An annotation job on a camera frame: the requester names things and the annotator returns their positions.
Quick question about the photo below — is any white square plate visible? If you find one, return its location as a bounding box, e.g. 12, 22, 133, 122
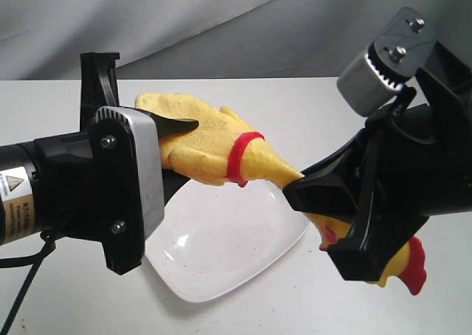
145, 180, 309, 303

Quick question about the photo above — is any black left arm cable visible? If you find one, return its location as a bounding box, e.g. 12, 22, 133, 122
0, 216, 71, 335

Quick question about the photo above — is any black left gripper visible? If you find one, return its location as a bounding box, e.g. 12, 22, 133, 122
33, 52, 199, 274

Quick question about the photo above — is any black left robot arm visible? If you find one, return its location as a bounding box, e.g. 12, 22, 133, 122
1, 52, 198, 274

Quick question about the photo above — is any yellow rubber chicken toy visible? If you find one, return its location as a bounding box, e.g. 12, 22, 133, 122
135, 92, 427, 295

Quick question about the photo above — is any grey backdrop cloth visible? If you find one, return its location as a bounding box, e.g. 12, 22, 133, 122
1, 0, 471, 80

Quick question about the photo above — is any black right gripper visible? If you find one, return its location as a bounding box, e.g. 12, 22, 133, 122
337, 7, 471, 216

